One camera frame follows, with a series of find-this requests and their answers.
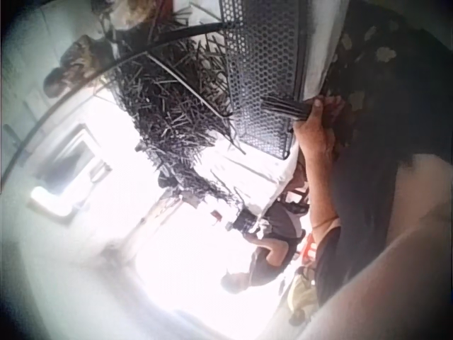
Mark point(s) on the person's left hand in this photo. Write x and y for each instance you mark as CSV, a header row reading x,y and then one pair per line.
x,y
315,129

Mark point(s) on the bundle of dark metal rods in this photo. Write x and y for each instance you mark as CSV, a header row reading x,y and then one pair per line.
x,y
286,104

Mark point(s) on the black perforated metal tray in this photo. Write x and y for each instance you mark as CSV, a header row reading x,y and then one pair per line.
x,y
263,71

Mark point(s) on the white sack cloth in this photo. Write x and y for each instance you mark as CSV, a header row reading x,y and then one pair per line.
x,y
244,177

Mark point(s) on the red plastic stool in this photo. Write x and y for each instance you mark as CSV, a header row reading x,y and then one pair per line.
x,y
308,248

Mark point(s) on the thin grey metal rod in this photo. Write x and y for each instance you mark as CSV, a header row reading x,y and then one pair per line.
x,y
191,85

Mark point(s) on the small red object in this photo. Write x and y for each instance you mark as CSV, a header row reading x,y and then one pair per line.
x,y
214,216

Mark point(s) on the pile of dark metal rods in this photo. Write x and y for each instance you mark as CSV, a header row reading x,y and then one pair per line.
x,y
170,117

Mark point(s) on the yellow cloth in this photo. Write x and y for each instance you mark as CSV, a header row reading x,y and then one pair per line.
x,y
301,294

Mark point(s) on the curved black metal bar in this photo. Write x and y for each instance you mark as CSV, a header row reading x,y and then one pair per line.
x,y
106,69

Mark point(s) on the white window frame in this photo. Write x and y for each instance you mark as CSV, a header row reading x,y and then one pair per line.
x,y
67,173

